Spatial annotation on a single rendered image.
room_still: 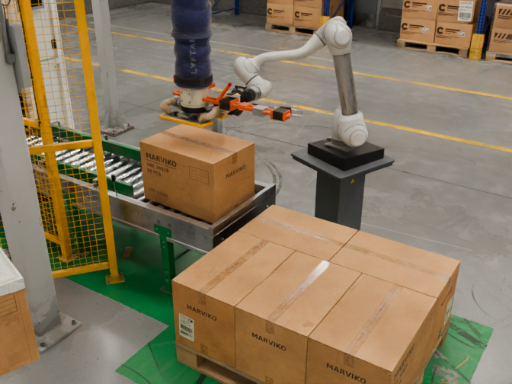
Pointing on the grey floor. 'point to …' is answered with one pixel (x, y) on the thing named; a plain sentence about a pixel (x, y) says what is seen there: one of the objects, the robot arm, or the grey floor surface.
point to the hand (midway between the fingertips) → (231, 104)
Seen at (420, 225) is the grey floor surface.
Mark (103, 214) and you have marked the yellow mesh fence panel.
